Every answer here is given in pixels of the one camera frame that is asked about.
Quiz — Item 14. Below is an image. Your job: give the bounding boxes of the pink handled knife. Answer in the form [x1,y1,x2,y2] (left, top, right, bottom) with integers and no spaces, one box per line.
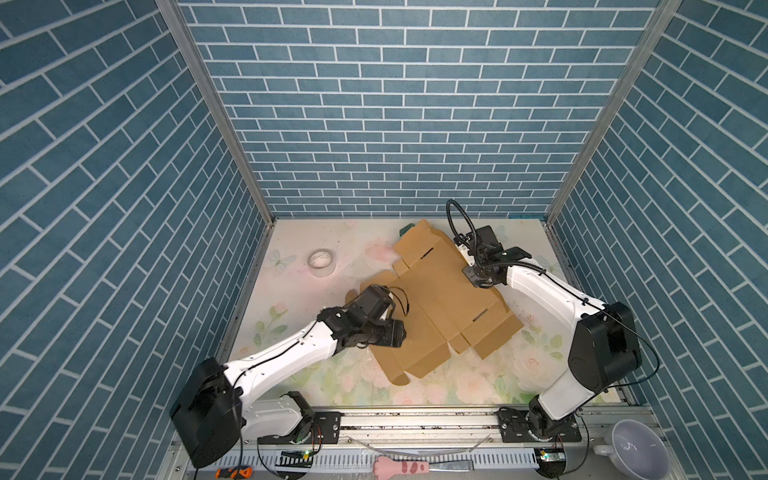
[373,456,474,480]

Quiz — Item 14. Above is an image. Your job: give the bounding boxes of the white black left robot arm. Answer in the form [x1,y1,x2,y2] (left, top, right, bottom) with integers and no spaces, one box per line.
[169,284,410,469]

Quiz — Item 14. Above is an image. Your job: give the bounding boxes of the clear tape roll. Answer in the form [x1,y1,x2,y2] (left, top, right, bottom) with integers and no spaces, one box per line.
[307,249,336,278]

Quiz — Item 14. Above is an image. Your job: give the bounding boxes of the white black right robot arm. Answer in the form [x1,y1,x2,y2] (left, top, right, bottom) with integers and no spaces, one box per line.
[453,226,642,441]

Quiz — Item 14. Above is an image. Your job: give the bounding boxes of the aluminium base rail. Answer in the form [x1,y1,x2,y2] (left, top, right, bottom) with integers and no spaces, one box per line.
[158,404,683,479]

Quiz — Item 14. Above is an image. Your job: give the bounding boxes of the dark green flat block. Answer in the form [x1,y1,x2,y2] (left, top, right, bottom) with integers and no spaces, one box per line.
[399,223,415,237]

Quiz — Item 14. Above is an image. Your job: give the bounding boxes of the orange black screwdriver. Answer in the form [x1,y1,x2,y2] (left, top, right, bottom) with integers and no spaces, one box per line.
[215,466,253,480]

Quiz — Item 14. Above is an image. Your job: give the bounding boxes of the brown cardboard box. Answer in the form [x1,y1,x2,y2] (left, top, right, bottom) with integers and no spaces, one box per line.
[341,219,523,386]

